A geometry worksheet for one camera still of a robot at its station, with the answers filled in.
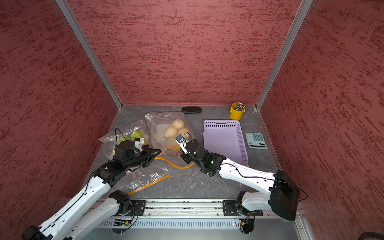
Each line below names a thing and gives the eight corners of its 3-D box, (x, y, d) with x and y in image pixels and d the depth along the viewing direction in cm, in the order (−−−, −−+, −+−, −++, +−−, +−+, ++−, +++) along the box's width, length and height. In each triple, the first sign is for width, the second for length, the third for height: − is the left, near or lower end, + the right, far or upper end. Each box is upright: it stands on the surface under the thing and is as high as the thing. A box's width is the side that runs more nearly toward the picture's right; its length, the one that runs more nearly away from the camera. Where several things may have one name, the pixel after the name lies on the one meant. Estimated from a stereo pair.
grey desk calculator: (248, 148, 99) (249, 146, 97) (245, 134, 106) (245, 132, 104) (265, 148, 99) (267, 147, 97) (261, 134, 106) (262, 132, 104)
